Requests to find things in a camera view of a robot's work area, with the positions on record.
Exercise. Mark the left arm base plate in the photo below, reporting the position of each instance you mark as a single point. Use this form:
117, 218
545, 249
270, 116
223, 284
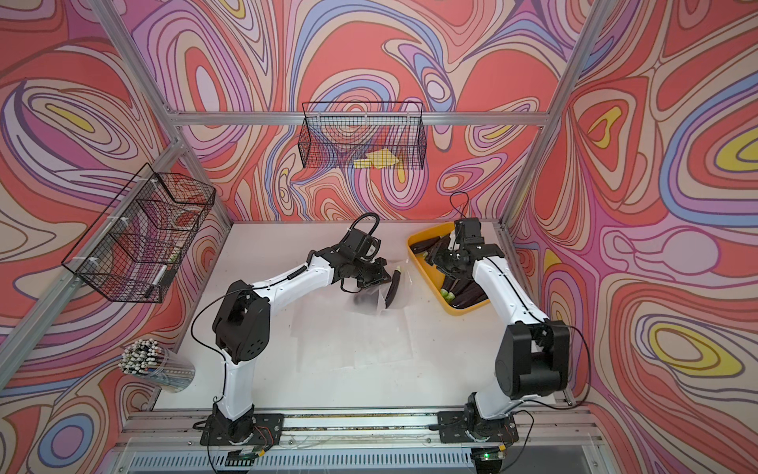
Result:
251, 430

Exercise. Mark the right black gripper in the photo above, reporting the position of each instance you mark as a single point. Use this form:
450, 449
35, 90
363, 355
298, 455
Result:
435, 257

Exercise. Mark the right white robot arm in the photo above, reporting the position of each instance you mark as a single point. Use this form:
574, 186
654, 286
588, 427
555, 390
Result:
533, 360

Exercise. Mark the yellow item in basket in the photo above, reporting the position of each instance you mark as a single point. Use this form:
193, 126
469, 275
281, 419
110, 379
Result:
379, 159

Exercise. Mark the clear zip-top bag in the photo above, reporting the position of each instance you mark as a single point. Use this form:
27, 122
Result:
371, 302

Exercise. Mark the eggplant in tray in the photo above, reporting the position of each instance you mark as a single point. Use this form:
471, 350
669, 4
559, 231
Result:
471, 295
425, 246

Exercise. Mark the left black wire basket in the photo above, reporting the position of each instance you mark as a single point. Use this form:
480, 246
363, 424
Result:
134, 250

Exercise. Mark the stack of clear bags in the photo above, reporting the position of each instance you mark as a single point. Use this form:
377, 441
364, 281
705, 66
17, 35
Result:
331, 336

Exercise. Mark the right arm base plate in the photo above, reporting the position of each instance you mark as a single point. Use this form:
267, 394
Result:
459, 427

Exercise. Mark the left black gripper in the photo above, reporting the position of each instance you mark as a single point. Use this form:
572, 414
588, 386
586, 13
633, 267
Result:
380, 264

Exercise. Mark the back black wire basket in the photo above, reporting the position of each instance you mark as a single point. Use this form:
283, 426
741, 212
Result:
334, 133

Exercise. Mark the yellow plastic tray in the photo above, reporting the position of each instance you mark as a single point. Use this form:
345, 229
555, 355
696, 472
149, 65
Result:
433, 278

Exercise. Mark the black wire basket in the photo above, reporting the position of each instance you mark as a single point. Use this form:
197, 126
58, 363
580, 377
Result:
134, 250
334, 133

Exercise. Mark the clear cup of sticks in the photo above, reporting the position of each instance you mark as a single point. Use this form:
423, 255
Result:
153, 362

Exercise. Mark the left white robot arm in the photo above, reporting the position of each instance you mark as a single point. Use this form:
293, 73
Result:
242, 323

